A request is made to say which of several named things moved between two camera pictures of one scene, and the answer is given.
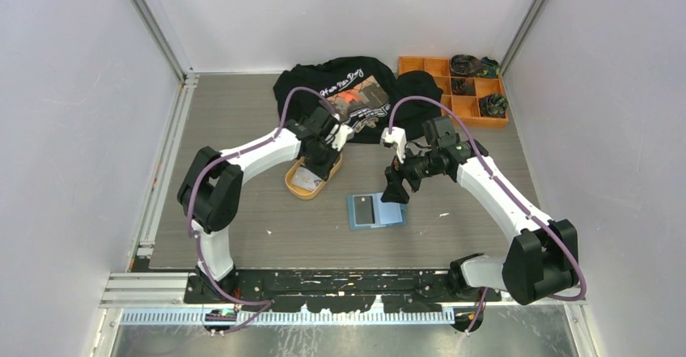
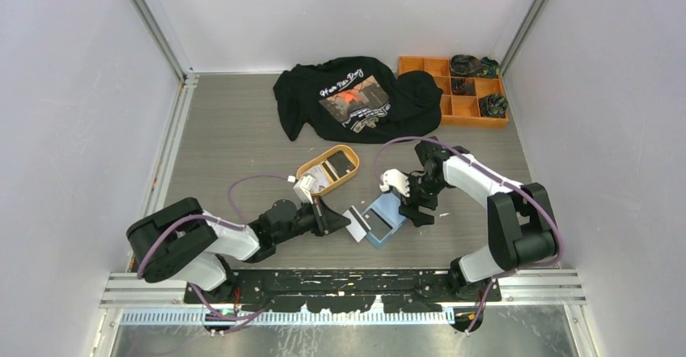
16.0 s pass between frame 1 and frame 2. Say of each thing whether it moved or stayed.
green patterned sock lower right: stayed
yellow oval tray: moved
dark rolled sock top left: stayed
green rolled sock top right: stayed
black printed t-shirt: stayed
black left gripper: moved
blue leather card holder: moved
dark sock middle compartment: stayed
